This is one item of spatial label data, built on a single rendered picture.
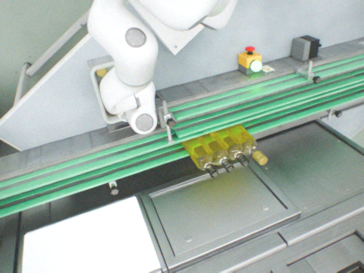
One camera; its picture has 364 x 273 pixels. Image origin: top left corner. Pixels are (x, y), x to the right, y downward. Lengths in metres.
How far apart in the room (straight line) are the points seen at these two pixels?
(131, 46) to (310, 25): 1.07
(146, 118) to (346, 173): 0.83
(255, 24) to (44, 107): 0.88
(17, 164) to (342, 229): 1.11
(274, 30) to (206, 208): 0.79
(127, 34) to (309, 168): 0.95
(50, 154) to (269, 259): 0.81
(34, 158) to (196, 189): 0.59
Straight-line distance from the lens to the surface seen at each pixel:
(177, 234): 0.99
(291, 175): 1.23
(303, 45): 1.38
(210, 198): 1.08
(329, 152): 1.38
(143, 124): 0.80
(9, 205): 1.18
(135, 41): 0.54
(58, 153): 1.14
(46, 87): 1.12
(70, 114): 1.17
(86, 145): 1.13
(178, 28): 0.50
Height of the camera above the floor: 1.79
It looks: 51 degrees down
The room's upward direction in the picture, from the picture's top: 145 degrees clockwise
